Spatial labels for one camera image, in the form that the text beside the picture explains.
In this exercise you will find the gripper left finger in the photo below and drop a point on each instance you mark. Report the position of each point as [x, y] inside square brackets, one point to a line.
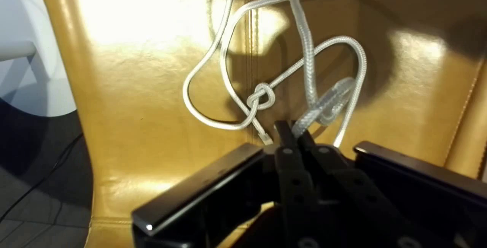
[213, 194]

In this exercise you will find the tan leather seat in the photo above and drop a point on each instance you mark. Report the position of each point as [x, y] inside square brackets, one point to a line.
[144, 99]

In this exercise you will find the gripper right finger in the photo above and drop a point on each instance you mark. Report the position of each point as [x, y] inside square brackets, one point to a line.
[399, 187]

